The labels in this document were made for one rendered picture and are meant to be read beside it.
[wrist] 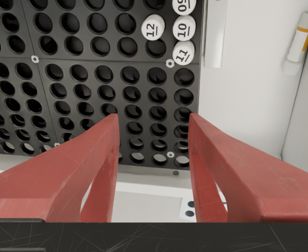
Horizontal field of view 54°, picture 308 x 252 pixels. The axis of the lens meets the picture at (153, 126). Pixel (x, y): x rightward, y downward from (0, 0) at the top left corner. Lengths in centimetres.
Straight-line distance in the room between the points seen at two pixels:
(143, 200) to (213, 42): 31
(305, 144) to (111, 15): 17
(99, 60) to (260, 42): 13
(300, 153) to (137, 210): 31
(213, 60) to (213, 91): 4
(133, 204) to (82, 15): 35
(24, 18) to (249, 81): 18
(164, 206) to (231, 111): 25
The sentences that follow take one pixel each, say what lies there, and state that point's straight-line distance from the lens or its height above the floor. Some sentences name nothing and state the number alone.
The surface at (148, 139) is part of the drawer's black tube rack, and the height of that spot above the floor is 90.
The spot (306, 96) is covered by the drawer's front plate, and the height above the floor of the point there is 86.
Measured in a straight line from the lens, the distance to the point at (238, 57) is 26.
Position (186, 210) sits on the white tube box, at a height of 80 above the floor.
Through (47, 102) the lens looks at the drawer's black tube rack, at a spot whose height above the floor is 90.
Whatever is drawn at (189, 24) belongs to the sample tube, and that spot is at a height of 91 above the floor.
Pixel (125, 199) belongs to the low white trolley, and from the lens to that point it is 49.
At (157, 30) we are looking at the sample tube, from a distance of 18.
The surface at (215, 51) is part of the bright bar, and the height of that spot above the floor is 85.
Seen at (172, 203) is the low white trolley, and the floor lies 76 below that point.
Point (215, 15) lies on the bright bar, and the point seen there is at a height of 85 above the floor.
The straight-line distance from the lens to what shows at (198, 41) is 19.
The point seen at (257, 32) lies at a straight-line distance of 26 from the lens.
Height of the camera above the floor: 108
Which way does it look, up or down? 55 degrees down
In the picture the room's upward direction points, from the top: 163 degrees counter-clockwise
